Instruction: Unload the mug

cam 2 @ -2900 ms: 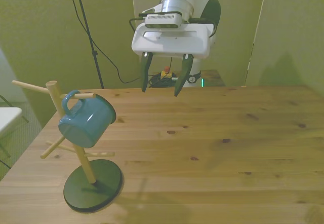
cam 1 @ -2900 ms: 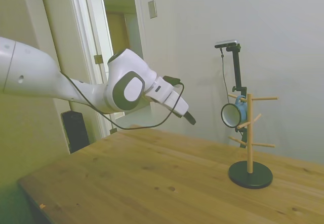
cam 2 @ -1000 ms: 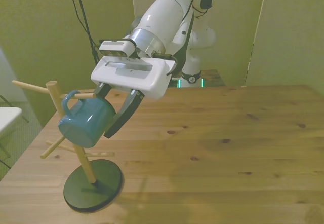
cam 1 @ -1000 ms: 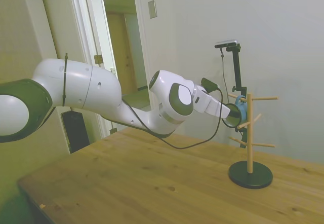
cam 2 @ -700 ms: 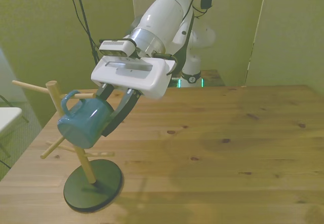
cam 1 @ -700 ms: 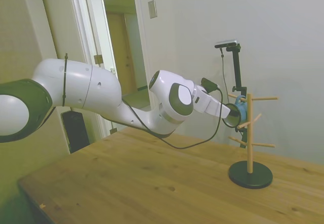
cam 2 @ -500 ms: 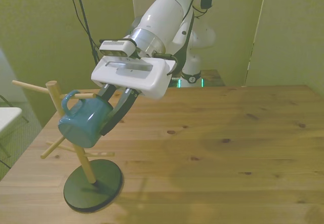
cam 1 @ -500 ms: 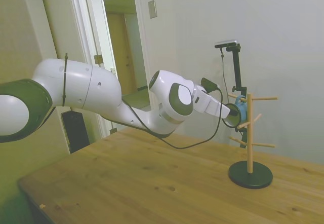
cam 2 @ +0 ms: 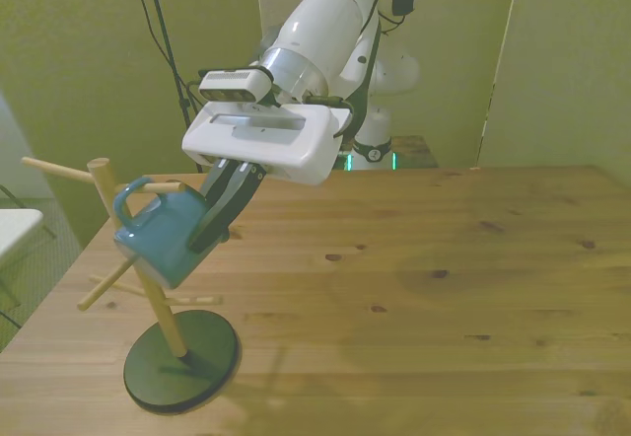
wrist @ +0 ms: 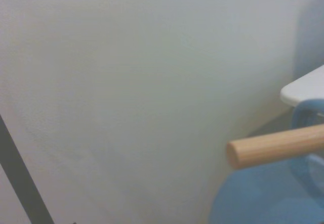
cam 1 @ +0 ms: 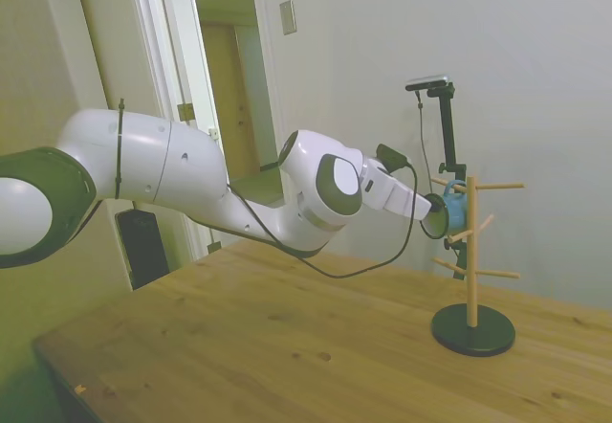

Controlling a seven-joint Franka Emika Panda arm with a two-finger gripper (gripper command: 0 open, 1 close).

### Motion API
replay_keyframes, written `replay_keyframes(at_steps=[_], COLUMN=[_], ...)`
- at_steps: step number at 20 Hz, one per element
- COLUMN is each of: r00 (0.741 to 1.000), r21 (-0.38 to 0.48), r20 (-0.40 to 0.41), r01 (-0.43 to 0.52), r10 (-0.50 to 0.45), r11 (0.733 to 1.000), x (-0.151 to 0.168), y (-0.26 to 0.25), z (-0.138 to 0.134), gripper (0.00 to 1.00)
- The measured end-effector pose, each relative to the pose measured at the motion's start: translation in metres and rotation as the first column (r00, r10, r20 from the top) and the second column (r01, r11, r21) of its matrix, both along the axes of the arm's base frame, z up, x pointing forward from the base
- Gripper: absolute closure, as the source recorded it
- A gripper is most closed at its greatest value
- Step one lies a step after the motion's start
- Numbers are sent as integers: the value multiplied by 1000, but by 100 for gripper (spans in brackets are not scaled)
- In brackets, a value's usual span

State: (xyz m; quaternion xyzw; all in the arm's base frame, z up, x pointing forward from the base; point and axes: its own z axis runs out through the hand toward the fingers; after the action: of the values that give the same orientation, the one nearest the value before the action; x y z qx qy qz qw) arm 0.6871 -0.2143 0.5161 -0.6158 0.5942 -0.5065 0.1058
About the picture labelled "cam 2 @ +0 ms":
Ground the wooden mug tree black base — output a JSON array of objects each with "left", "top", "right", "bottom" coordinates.
[{"left": 22, "top": 157, "right": 243, "bottom": 416}]

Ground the black tripod cable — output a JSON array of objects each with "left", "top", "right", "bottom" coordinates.
[{"left": 125, "top": 0, "right": 196, "bottom": 107}]

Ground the black tripod stand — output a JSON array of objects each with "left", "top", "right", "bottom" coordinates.
[{"left": 125, "top": 0, "right": 203, "bottom": 129}]

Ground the white folding table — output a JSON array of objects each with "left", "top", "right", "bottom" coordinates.
[{"left": 0, "top": 183, "right": 58, "bottom": 328}]

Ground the blue enamel mug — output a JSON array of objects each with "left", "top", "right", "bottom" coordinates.
[{"left": 111, "top": 176, "right": 211, "bottom": 290}]

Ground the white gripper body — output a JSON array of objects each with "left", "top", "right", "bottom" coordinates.
[{"left": 180, "top": 101, "right": 353, "bottom": 187}]

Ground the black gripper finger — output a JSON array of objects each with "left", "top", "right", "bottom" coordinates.
[
  {"left": 188, "top": 161, "right": 268, "bottom": 255},
  {"left": 201, "top": 157, "right": 234, "bottom": 208}
]

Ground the wooden robot pedestal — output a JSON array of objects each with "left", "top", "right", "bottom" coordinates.
[{"left": 388, "top": 134, "right": 440, "bottom": 169}]

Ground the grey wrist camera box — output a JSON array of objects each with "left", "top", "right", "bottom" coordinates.
[{"left": 198, "top": 67, "right": 275, "bottom": 105}]

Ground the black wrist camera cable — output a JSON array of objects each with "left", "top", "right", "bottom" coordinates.
[{"left": 303, "top": 0, "right": 395, "bottom": 141}]

